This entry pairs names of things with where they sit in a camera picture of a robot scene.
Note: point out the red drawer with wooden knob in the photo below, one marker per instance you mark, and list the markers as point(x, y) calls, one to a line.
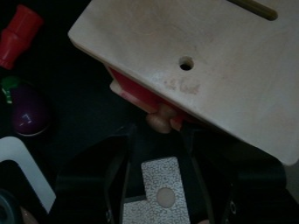
point(134, 90)

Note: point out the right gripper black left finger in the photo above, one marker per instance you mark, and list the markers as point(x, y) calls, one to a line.
point(94, 180)

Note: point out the red toy bottle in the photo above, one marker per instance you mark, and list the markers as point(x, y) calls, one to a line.
point(19, 35)

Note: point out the light wooden drawer box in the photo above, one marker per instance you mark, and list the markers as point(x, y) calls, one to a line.
point(214, 58)

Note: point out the purple toy eggplant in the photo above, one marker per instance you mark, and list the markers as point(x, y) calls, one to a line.
point(30, 110)

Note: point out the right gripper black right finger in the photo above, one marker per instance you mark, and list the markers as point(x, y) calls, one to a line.
point(218, 180)

